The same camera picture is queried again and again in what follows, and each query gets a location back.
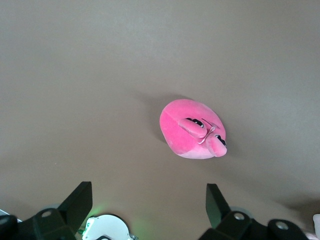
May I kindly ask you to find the pink round plush toy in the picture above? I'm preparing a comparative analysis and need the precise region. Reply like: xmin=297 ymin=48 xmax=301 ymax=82
xmin=159 ymin=98 xmax=228 ymax=160

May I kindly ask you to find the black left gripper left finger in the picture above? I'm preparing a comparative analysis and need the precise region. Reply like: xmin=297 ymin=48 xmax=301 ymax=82
xmin=0 ymin=181 xmax=93 ymax=240

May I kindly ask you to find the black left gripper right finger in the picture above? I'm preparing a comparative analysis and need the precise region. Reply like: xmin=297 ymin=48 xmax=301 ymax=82
xmin=206 ymin=183 xmax=309 ymax=240

